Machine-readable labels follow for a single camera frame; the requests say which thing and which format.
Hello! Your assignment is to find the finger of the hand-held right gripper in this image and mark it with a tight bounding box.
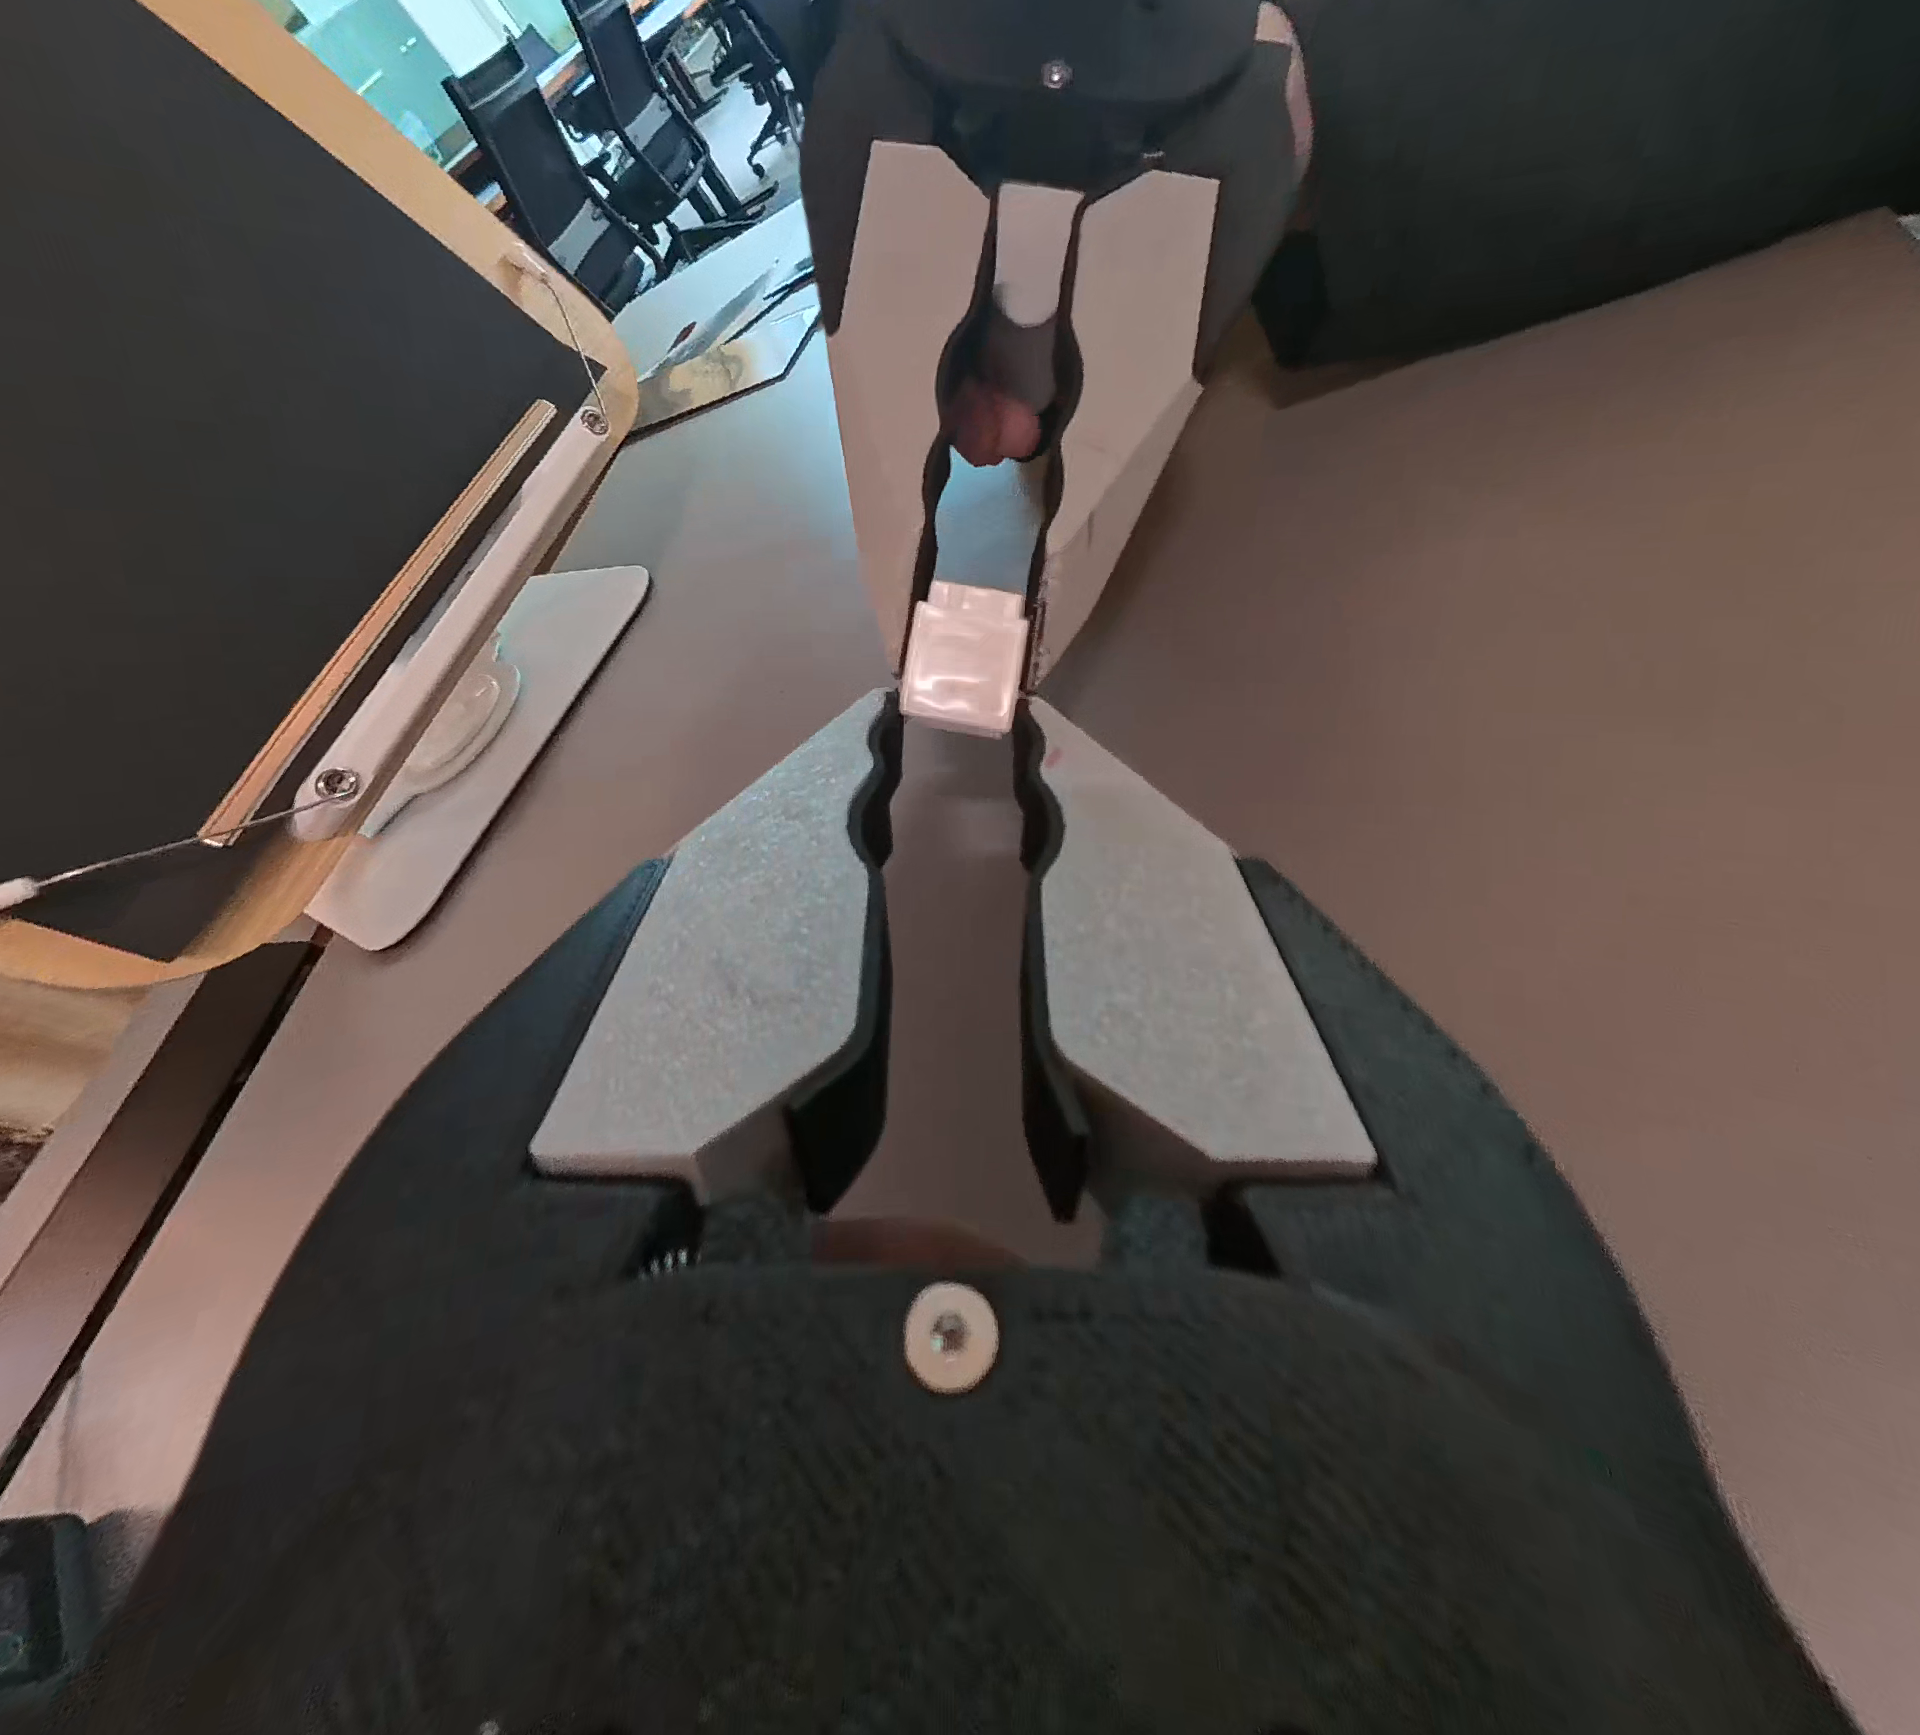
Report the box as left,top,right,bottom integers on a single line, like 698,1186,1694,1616
1029,171,1222,706
823,141,1003,706

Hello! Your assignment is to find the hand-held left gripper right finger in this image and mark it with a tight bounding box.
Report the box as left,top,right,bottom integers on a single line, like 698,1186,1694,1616
1016,698,1382,1222

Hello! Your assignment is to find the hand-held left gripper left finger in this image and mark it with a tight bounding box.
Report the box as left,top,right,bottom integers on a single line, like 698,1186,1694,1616
526,692,907,1216

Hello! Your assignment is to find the small white plastic block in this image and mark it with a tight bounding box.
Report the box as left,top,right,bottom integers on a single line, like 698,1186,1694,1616
896,578,1042,736

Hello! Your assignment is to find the person's right forearm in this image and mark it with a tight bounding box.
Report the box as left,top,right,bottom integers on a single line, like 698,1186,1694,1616
1248,0,1920,377

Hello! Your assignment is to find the person's right hand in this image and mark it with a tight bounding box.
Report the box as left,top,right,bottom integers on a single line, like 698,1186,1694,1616
943,319,1062,473

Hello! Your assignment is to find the silver laptop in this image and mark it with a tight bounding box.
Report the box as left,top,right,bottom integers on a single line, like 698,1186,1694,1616
613,249,830,437

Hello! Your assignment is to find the white board stand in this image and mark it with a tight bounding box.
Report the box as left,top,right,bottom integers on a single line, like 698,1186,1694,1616
282,413,656,954

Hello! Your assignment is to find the black charging case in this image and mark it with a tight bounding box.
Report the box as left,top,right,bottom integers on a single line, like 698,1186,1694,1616
0,1510,111,1700

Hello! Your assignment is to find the white tipped metal wire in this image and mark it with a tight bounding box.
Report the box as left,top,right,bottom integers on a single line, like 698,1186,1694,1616
505,249,614,439
0,772,372,916

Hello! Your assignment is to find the black board with wooden frame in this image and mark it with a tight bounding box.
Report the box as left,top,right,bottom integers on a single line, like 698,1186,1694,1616
0,0,642,990

